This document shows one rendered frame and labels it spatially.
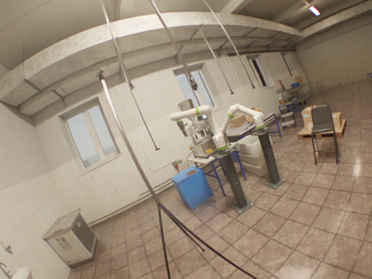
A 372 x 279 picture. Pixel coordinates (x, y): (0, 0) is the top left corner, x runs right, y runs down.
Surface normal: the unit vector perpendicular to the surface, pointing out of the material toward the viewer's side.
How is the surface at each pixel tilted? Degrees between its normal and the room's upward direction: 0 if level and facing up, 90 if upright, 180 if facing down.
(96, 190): 90
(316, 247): 0
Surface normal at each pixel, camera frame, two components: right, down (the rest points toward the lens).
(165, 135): 0.37, -0.04
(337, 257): -0.40, -0.91
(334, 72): -0.83, 0.42
